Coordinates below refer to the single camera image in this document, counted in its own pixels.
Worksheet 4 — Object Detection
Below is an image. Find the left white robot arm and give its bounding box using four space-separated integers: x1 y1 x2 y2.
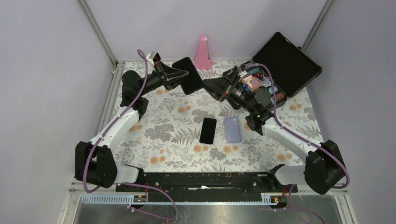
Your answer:
74 61 189 192

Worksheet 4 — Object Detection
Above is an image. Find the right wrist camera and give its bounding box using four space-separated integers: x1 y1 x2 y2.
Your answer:
236 64 248 77

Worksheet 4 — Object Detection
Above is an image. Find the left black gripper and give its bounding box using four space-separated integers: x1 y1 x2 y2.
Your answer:
139 61 191 97

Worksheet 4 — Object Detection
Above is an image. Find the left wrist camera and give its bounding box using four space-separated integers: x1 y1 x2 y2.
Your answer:
146 51 161 65

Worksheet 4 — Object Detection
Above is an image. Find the lilac phone case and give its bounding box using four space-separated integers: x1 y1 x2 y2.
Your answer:
224 117 242 144

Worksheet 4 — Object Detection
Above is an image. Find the floral table mat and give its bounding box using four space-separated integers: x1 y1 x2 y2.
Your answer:
105 60 324 173

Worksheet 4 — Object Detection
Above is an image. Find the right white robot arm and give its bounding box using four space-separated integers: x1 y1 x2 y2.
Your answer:
203 63 351 195

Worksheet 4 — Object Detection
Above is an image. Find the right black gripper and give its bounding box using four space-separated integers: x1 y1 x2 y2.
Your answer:
200 71 256 114

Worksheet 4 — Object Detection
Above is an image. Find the black poker chip case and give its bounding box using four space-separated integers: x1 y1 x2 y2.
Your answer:
242 32 322 107

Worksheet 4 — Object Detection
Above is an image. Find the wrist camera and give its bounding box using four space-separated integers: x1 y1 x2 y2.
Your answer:
146 51 161 65
236 64 248 77

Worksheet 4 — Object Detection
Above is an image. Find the playing card deck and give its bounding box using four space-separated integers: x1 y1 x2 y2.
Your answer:
241 76 262 92

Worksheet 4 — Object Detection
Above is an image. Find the pink metronome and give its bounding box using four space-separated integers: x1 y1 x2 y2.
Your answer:
194 35 213 70

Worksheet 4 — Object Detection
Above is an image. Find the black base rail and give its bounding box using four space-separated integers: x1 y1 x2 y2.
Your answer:
116 171 297 203

